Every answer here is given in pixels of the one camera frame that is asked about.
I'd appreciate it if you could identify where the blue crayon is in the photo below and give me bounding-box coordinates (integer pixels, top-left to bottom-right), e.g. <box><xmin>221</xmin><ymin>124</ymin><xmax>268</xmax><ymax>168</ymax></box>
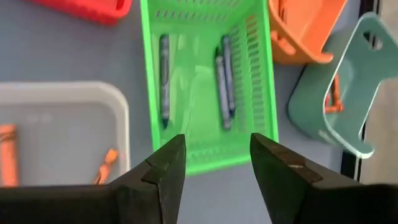
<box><xmin>214</xmin><ymin>46</ymin><xmax>233</xmax><ymax>131</ymax></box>
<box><xmin>158</xmin><ymin>33</ymin><xmax>171</xmax><ymax>130</ymax></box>
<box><xmin>221</xmin><ymin>34</ymin><xmax>236</xmax><ymax>118</ymax></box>

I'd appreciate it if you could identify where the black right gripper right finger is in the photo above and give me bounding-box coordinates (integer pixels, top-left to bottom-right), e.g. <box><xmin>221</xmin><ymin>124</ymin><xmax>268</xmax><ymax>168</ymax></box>
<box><xmin>249</xmin><ymin>132</ymin><xmax>398</xmax><ymax>224</ymax></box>

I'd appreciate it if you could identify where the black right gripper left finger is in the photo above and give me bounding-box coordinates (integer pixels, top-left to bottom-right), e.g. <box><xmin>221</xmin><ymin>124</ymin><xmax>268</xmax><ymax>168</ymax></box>
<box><xmin>0</xmin><ymin>133</ymin><xmax>187</xmax><ymax>224</ymax></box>

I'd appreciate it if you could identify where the orange plastic bin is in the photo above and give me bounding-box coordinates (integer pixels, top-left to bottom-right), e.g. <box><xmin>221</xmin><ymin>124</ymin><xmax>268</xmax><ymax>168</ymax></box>
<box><xmin>267</xmin><ymin>0</ymin><xmax>348</xmax><ymax>66</ymax></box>

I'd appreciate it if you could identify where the clear plastic container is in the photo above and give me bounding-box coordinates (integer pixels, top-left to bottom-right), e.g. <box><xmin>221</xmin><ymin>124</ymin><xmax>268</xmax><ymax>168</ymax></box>
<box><xmin>0</xmin><ymin>80</ymin><xmax>131</xmax><ymax>187</ymax></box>

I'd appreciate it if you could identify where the green plastic basket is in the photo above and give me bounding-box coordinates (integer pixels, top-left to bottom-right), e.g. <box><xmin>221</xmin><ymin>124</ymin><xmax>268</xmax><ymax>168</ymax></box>
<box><xmin>139</xmin><ymin>0</ymin><xmax>279</xmax><ymax>177</ymax></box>

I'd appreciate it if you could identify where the red plastic basket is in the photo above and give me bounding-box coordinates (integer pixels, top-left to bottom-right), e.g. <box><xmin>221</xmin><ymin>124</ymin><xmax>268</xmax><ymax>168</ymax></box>
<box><xmin>23</xmin><ymin>0</ymin><xmax>134</xmax><ymax>26</ymax></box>

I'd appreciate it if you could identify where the teal plastic bin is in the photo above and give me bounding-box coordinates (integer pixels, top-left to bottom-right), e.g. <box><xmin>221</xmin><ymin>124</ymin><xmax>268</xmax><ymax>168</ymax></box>
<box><xmin>286</xmin><ymin>11</ymin><xmax>398</xmax><ymax>160</ymax></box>

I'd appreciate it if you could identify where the orange crayon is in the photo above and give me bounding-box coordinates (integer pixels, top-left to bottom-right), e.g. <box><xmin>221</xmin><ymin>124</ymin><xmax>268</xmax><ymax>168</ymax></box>
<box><xmin>323</xmin><ymin>73</ymin><xmax>345</xmax><ymax>114</ymax></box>
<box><xmin>0</xmin><ymin>123</ymin><xmax>20</xmax><ymax>187</ymax></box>
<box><xmin>93</xmin><ymin>148</ymin><xmax>119</xmax><ymax>186</ymax></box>

